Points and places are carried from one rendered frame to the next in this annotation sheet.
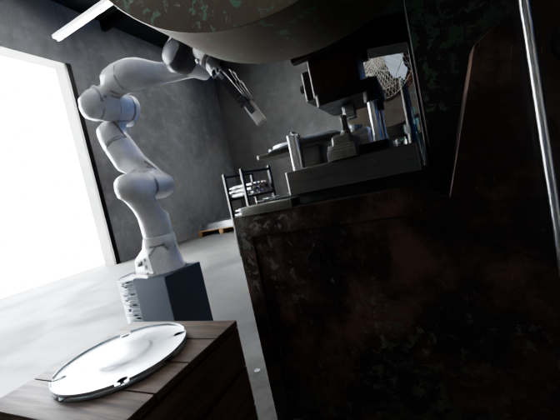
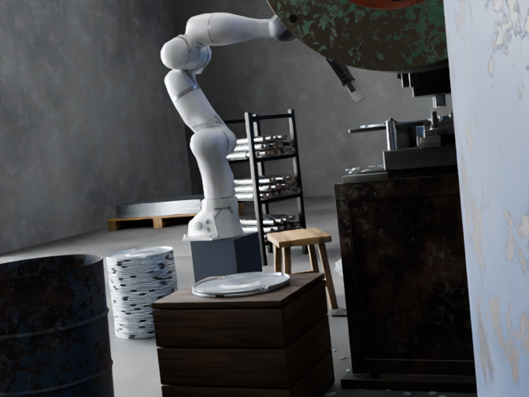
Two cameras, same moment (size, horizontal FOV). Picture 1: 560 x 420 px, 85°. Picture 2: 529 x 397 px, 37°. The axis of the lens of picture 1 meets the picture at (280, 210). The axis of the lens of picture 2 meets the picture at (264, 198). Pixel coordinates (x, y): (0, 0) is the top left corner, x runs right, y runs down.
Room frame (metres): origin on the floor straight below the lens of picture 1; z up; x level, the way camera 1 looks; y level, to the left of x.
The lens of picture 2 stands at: (-1.59, 0.41, 0.78)
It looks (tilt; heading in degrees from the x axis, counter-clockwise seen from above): 4 degrees down; 358
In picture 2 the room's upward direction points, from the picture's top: 6 degrees counter-clockwise
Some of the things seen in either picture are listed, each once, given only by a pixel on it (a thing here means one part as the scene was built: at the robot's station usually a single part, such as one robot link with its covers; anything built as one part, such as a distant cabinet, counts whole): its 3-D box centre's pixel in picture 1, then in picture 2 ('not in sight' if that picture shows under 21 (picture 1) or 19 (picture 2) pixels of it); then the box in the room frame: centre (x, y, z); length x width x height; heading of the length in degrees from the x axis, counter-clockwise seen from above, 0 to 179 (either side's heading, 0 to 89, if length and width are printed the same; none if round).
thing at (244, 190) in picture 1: (254, 211); (258, 187); (3.48, 0.29, 0.47); 0.46 x 0.43 x 0.95; 45
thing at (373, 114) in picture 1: (373, 113); not in sight; (0.79, -0.28, 0.81); 0.02 x 0.02 x 0.14
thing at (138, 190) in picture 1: (143, 204); (212, 163); (1.15, 0.49, 0.71); 0.18 x 0.11 x 0.25; 160
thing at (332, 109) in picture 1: (352, 102); (443, 93); (0.88, -0.27, 0.86); 0.20 x 0.16 x 0.05; 155
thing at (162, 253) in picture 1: (156, 252); (212, 217); (1.20, 0.52, 0.52); 0.22 x 0.19 x 0.14; 60
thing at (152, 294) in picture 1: (180, 324); (231, 298); (1.18, 0.48, 0.23); 0.18 x 0.18 x 0.45; 60
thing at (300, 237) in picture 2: not in sight; (301, 269); (1.96, 0.17, 0.16); 0.34 x 0.24 x 0.34; 6
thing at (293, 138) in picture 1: (296, 151); (392, 134); (0.78, -0.07, 0.75); 0.03 x 0.03 x 0.10; 65
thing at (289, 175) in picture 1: (363, 168); (446, 152); (0.89, -0.26, 0.68); 0.45 x 0.30 x 0.06; 155
